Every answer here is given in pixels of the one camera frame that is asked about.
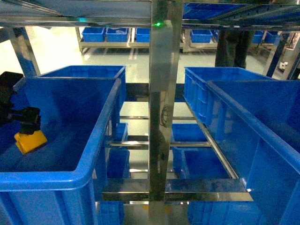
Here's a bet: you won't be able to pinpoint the steel rack center post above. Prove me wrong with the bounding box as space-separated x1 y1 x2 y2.
148 0 183 225

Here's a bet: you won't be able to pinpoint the large blue bin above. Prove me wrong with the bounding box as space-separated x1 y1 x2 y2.
0 77 121 225
187 79 300 225

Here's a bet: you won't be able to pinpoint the blue bin rear right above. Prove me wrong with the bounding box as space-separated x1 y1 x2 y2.
184 67 274 125

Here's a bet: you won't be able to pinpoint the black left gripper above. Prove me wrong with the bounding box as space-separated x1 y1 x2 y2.
0 71 41 135

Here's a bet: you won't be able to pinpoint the steel rack cross beam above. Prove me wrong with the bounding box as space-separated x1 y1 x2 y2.
100 179 253 202

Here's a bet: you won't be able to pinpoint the large blue bin front left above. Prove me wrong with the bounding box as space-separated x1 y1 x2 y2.
0 77 121 225

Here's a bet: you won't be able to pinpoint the blue bin rear left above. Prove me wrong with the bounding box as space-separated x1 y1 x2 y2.
40 65 127 111

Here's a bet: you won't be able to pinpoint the yellow toy block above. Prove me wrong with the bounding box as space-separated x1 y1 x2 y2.
14 130 47 154

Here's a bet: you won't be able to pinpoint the person legs dark trousers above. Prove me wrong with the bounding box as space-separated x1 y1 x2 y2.
215 30 255 69

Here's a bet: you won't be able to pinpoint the large blue bin front right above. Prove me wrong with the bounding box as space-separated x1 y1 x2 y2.
187 79 300 225

